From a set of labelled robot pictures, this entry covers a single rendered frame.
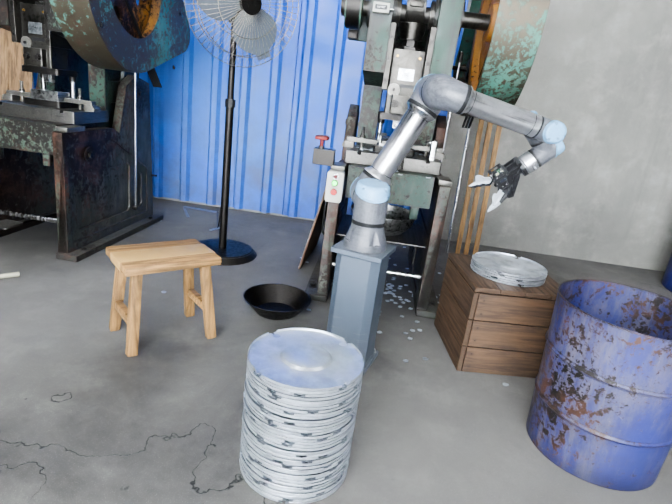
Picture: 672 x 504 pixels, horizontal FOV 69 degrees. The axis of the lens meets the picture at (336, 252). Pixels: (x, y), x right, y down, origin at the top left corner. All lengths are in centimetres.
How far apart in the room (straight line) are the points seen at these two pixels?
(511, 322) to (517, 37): 107
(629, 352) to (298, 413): 85
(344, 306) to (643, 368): 90
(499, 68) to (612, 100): 185
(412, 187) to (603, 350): 114
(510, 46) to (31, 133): 219
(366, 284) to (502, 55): 105
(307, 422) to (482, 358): 98
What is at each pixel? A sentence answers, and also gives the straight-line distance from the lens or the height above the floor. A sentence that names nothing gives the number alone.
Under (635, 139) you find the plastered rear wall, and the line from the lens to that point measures 401.
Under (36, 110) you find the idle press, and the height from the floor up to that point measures 69.
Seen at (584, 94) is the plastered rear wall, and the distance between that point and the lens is 386.
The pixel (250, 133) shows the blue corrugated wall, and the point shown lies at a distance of 373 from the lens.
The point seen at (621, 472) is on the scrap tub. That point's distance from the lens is 168.
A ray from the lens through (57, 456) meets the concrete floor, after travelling 152.
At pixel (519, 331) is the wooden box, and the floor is 19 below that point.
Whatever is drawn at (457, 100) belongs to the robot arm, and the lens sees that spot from 169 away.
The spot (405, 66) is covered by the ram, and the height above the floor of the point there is 110.
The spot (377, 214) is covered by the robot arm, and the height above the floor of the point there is 58.
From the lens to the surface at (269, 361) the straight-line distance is 123.
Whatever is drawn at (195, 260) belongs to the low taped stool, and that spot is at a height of 33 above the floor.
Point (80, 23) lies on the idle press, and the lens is 253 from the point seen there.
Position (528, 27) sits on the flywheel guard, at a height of 127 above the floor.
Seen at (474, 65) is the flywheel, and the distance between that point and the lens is 276.
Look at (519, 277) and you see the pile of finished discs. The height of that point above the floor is 39.
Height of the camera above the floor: 96
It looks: 18 degrees down
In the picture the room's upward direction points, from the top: 7 degrees clockwise
